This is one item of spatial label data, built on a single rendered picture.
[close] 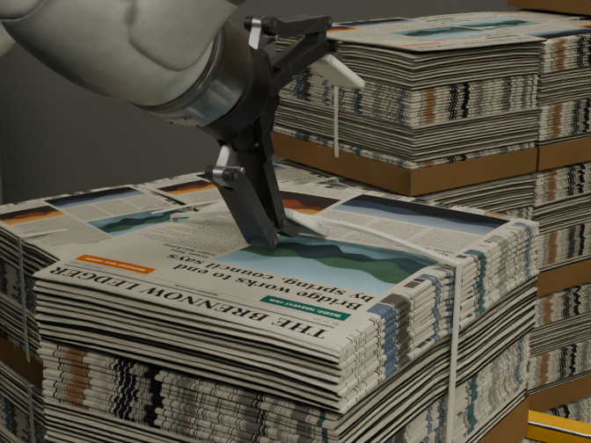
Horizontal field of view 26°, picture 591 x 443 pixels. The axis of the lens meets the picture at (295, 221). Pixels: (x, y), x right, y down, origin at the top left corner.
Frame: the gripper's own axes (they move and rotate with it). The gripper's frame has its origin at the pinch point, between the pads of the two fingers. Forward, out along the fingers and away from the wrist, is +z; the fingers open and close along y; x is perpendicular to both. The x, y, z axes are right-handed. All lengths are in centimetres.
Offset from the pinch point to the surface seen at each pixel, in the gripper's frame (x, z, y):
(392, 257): 9.3, -1.3, 8.4
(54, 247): -63, 41, 9
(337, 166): -49, 89, -19
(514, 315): 14.5, 15.4, 9.3
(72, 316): -9.3, -16.4, 19.6
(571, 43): -19, 103, -48
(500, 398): 14.0, 17.8, 16.8
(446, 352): 14.3, 2.2, 14.9
